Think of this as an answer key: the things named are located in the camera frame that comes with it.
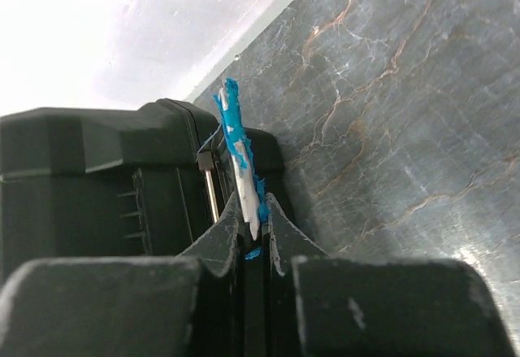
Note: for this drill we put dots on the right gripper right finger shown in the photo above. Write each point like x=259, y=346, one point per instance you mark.
x=324, y=306

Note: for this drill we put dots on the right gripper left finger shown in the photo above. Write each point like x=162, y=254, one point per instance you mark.
x=184, y=305

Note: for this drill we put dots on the black plastic toolbox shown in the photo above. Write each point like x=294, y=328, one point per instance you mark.
x=99, y=183

